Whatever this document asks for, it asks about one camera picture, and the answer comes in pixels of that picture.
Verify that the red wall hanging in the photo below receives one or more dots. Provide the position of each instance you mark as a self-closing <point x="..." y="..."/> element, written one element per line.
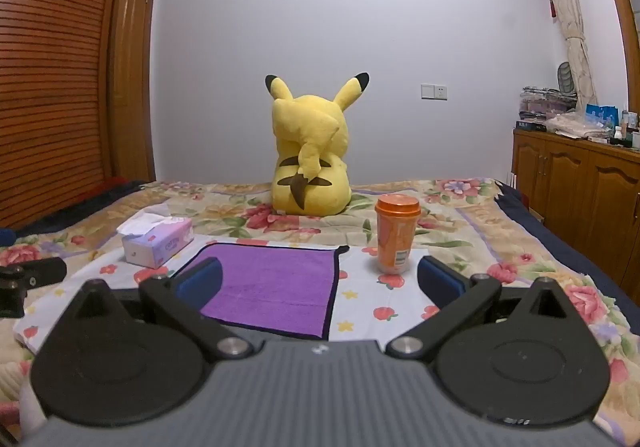
<point x="553" y="7"/>

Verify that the orange cup with lid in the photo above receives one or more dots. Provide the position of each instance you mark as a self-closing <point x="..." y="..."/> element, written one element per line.
<point x="395" y="237"/>

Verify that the beige patterned curtain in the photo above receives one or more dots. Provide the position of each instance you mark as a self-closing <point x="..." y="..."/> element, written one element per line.
<point x="570" y="17"/>

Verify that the floral blanket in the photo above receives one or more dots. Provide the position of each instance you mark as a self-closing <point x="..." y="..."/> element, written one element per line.
<point x="525" y="247"/>

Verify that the wooden cabinet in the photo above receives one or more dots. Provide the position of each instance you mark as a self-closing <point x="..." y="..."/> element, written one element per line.
<point x="575" y="182"/>

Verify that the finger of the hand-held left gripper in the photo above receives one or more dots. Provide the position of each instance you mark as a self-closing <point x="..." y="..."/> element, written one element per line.
<point x="5" y="236"/>
<point x="40" y="272"/>

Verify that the pink and white tissue box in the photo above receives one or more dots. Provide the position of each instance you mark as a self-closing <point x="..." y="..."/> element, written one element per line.
<point x="160" y="239"/>

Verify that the wooden window frame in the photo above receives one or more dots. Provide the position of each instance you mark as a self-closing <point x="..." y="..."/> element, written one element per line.
<point x="622" y="12"/>

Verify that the dark flat box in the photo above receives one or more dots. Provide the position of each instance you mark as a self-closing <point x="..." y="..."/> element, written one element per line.
<point x="530" y="125"/>

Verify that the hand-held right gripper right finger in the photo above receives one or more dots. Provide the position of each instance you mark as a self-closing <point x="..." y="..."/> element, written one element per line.
<point x="439" y="277"/>

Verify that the wooden door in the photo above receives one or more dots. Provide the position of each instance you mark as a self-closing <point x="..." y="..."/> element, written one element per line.
<point x="131" y="77"/>

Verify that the small white bottle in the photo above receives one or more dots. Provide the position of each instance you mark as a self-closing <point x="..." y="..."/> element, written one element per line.
<point x="619" y="133"/>

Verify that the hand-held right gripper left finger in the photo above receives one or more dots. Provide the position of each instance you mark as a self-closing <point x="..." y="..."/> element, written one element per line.
<point x="201" y="278"/>

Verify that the blue printed box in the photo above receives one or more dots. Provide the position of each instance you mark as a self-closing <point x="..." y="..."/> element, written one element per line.
<point x="601" y="116"/>

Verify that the beige bagged cloth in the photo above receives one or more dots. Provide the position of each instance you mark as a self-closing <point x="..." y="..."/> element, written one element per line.
<point x="575" y="126"/>

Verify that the purple and grey towel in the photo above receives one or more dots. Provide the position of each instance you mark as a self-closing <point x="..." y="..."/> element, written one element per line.
<point x="275" y="282"/>

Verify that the wooden louvered wardrobe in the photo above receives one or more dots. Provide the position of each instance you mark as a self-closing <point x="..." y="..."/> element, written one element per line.
<point x="55" y="77"/>

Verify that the yellow plush toy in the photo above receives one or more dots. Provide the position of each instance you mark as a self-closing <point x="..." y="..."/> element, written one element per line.
<point x="310" y="152"/>

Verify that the white flower-print cloth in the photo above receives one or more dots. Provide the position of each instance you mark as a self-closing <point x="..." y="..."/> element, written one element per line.
<point x="370" y="297"/>

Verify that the white wall switch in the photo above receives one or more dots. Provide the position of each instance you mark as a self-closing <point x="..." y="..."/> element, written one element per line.
<point x="434" y="91"/>

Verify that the stack of bagged cloths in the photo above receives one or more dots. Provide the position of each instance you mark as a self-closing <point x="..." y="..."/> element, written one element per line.
<point x="542" y="104"/>

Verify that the black ribbed pad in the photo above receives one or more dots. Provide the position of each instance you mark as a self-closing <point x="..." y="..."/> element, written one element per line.
<point x="565" y="77"/>

